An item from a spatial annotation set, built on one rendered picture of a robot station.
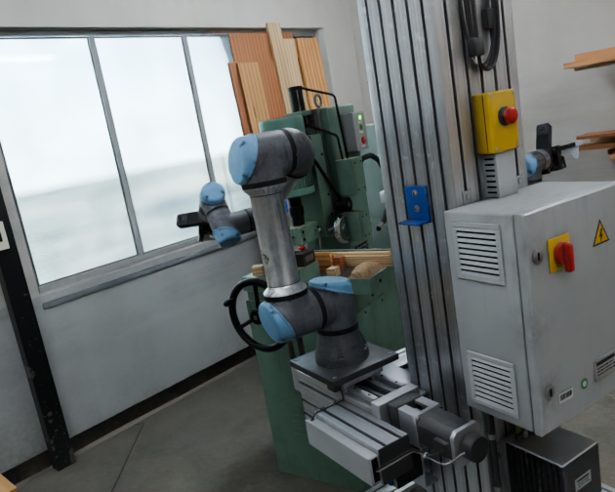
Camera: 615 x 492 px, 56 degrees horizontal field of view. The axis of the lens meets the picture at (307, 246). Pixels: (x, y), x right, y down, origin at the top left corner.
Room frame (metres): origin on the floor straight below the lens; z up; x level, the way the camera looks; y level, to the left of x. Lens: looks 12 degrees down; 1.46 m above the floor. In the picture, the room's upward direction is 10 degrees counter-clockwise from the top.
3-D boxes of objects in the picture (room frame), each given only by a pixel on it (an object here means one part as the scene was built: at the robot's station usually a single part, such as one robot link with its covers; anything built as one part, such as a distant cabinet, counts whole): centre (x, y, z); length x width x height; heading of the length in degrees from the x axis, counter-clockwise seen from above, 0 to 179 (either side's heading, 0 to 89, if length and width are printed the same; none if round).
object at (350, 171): (2.44, -0.23, 1.23); 0.09 x 0.08 x 0.15; 144
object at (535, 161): (1.88, -0.75, 1.21); 0.11 x 0.08 x 0.09; 135
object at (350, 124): (2.53, -0.28, 1.40); 0.10 x 0.06 x 0.16; 144
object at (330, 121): (2.59, -0.15, 1.16); 0.22 x 0.22 x 0.72; 54
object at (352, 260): (2.25, -0.12, 0.92); 0.60 x 0.02 x 0.04; 54
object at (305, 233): (2.37, 0.01, 1.03); 0.14 x 0.07 x 0.09; 144
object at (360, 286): (2.21, 0.01, 0.87); 0.61 x 0.30 x 0.06; 54
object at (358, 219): (2.41, -0.22, 1.02); 0.09 x 0.07 x 0.12; 54
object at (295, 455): (2.45, -0.05, 0.36); 0.58 x 0.45 x 0.71; 144
